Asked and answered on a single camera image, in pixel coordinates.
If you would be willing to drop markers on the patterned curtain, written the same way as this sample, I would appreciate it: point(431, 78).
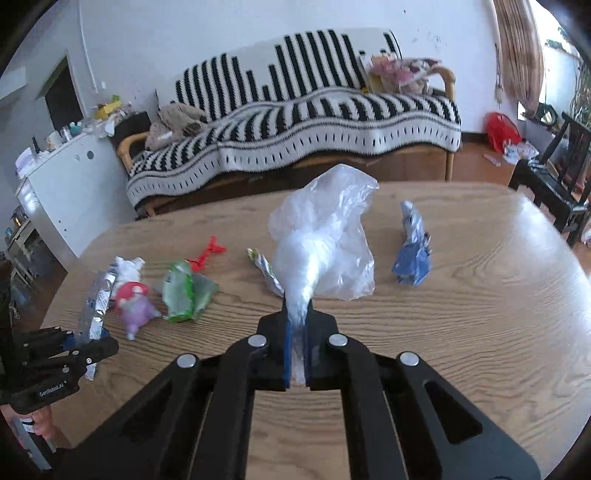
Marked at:
point(519, 50)

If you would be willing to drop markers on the blue foil wrapper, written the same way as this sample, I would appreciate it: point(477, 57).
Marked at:
point(413, 254)

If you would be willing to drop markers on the person's left hand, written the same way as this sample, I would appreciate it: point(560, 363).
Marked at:
point(44, 422)

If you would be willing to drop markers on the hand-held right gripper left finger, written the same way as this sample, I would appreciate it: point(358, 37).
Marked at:
point(287, 355)

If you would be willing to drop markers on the black wooden chair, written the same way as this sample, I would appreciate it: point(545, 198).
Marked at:
point(549, 184)

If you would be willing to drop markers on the yellow box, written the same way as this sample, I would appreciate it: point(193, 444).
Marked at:
point(107, 110)

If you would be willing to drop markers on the green snack wrapper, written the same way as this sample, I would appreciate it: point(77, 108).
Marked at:
point(184, 295)

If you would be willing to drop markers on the long silver foil wrapper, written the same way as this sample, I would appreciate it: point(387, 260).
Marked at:
point(94, 314)

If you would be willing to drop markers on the white crumpled paper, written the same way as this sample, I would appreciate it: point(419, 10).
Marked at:
point(129, 270)

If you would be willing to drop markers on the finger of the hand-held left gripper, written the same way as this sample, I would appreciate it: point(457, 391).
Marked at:
point(94, 351)
point(46, 339)

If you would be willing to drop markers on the pink printed pillow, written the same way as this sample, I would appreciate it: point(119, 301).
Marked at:
point(406, 74)

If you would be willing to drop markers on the clear plastic bag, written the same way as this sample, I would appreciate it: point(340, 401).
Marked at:
point(323, 240)

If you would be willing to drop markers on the scattered papers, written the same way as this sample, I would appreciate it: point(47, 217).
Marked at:
point(521, 152)

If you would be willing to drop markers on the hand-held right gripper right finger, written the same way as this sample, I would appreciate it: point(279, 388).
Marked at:
point(310, 364)

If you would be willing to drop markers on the white cabinet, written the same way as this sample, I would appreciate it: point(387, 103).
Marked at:
point(78, 184)

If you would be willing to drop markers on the wooden frame sofa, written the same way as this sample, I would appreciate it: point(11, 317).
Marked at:
point(134, 145)

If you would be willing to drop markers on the sofa with striped blanket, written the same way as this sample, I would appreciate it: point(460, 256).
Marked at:
point(300, 124)

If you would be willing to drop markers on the red plastic bag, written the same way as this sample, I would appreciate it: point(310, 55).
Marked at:
point(503, 131)

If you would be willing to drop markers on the red plastic scrap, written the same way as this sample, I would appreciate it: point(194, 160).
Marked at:
point(210, 251)

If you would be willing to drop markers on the small silver twisted wrapper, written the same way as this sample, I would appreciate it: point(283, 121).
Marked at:
point(265, 272)

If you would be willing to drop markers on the pink and purple wrapper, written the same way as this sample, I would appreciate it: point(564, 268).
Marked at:
point(136, 307)

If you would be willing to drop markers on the brown plush toy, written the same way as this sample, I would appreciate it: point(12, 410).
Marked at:
point(178, 122)

